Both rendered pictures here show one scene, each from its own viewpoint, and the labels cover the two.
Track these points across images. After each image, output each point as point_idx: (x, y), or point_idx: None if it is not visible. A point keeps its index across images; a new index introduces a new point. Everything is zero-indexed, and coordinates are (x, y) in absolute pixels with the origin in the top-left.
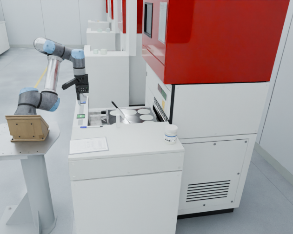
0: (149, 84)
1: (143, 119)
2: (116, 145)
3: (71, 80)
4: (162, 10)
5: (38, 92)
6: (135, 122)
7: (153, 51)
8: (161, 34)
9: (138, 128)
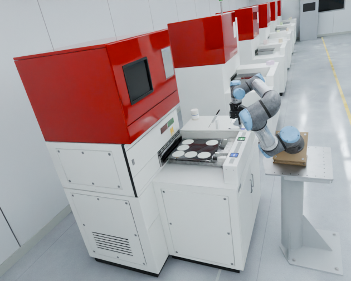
0: (144, 160)
1: (188, 146)
2: (227, 119)
3: (244, 106)
4: (165, 53)
5: (278, 134)
6: (197, 144)
7: (160, 98)
8: (169, 71)
9: (205, 126)
